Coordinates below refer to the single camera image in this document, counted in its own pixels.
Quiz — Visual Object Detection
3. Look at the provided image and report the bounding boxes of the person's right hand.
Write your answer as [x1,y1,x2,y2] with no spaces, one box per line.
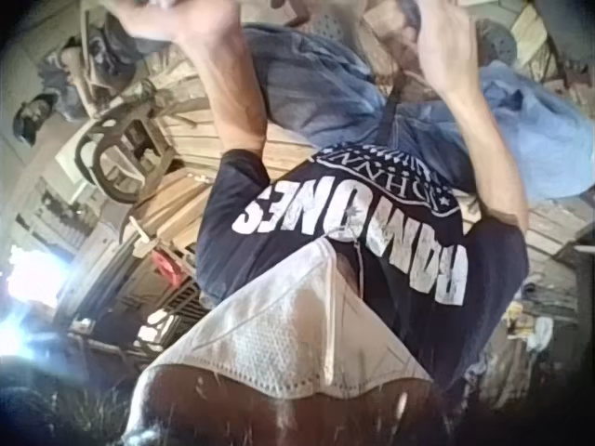
[416,0,483,97]

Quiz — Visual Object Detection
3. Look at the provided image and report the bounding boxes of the person's left hand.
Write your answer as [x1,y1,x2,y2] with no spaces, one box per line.
[104,0,245,47]

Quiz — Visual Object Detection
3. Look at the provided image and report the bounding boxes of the grey round stool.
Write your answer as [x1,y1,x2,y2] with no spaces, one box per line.
[477,18,518,67]

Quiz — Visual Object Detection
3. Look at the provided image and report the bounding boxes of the light wooden board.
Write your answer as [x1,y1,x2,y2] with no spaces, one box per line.
[509,3,555,67]

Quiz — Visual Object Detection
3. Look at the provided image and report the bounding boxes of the white perforated plastic stool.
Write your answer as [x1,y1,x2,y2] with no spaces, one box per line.
[311,11,350,46]

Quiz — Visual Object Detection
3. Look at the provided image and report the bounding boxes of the light blue cloth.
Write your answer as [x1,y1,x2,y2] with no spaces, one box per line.
[478,59,595,202]

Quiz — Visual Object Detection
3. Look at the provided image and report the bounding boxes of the person's legs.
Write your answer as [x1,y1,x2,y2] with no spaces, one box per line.
[241,22,470,196]

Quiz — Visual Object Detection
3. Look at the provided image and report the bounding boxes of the wooden slatted pallet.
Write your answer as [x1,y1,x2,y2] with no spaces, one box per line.
[524,203,594,262]

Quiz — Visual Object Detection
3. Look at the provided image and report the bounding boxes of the shelf with bottles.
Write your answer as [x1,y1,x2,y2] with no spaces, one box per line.
[25,183,97,255]

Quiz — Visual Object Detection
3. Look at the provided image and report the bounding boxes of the heap of plastic bags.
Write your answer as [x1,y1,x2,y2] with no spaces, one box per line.
[501,296,559,357]

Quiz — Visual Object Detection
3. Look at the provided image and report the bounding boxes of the dark curved wooden chair frame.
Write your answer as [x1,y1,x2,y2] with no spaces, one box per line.
[76,90,187,205]

